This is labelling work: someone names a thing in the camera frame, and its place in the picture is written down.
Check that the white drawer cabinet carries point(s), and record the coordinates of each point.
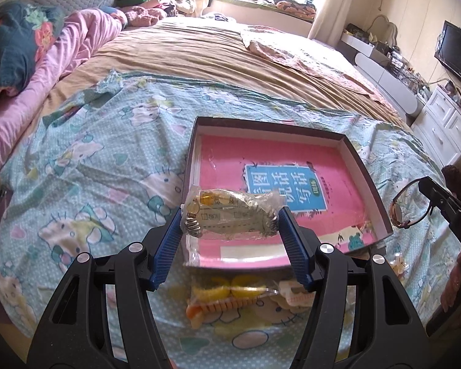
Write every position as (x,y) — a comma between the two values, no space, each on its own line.
(438,126)

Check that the dark floral pillow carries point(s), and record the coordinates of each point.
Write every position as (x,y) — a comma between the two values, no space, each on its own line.
(27,32)

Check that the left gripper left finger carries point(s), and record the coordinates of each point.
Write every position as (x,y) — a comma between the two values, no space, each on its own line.
(74,331)

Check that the vanity mirror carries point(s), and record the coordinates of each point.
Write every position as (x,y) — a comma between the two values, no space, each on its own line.
(383,30)

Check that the dark red wristwatch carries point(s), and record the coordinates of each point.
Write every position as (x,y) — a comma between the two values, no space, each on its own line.
(409,206)

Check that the tan bed sheet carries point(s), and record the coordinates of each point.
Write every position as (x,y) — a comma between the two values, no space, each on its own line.
(211,51)

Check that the pink quilt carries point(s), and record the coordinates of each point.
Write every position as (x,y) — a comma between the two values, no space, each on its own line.
(84,32)

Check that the grey white dresser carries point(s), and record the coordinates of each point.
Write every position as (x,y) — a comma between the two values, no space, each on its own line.
(374,66)

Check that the pink floral blanket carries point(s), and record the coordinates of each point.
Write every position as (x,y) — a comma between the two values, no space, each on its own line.
(309,57)

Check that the clothes pile on bed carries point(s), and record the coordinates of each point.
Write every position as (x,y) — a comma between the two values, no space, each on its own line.
(146,13)

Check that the right hand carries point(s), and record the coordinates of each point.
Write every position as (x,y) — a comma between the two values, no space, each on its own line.
(453,285)

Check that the bagged yellow hair clips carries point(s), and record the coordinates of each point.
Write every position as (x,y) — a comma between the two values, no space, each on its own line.
(220,294)

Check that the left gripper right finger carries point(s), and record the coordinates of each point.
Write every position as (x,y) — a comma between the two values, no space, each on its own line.
(387,331)

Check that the black television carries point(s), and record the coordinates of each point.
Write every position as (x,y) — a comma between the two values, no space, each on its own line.
(448,48)

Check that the dark cardboard box tray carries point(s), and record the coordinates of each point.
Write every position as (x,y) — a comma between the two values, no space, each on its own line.
(288,184)

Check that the clothes on window sill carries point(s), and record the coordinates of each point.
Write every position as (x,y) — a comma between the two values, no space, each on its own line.
(304,10)

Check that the Hello Kitty bed sheet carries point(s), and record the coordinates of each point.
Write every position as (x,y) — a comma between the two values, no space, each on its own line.
(104,166)

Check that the right cream curtain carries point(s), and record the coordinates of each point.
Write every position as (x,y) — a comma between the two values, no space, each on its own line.
(329,21)

